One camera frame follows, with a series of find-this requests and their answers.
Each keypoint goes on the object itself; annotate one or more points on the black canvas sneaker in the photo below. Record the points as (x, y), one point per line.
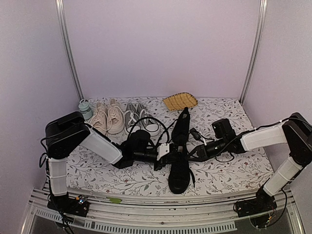
(180, 173)
(180, 131)

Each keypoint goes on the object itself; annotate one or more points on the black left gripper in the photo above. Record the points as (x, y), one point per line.
(165, 161)

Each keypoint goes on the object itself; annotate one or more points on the aluminium frame post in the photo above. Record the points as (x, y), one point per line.
(256, 45)
(67, 46)

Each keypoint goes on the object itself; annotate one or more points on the beige sneaker right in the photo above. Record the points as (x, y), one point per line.
(116, 117)

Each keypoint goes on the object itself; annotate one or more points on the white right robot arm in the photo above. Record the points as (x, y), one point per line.
(294, 132)

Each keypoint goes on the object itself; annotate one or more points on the grey sneaker right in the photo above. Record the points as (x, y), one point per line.
(148, 124)

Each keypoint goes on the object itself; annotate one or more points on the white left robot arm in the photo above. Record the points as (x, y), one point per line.
(65, 134)

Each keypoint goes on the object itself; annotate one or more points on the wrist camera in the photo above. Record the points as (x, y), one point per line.
(162, 150)
(198, 136)

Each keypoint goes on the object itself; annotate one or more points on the woven bamboo tray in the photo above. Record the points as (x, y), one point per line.
(180, 101)

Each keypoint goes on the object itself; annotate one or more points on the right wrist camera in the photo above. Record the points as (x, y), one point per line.
(198, 136)

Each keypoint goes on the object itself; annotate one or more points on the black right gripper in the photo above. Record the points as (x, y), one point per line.
(202, 153)

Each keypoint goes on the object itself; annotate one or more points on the pale green small jar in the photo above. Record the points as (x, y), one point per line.
(85, 108)

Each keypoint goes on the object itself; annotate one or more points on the aluminium frame post right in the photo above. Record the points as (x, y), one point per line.
(256, 45)

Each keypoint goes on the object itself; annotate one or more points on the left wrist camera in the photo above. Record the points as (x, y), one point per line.
(162, 150)

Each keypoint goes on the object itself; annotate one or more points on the grey sneaker left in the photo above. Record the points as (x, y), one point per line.
(131, 116)

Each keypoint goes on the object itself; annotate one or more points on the aluminium front rail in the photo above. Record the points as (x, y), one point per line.
(204, 214)

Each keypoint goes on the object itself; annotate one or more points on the grey sneaker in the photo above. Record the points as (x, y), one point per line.
(148, 124)
(131, 116)

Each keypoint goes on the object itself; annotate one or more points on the black front canvas sneaker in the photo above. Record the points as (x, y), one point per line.
(180, 173)

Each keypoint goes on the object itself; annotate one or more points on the green tape piece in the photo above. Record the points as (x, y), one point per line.
(114, 200)

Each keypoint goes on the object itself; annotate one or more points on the black rear canvas sneaker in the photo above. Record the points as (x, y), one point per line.
(180, 131)

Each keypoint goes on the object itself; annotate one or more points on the beige sneaker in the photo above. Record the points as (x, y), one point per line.
(116, 117)
(100, 118)

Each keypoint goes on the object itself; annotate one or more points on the aluminium frame post left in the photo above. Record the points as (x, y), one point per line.
(67, 46)

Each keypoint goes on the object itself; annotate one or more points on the beige sneaker left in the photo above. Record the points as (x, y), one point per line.
(100, 118)

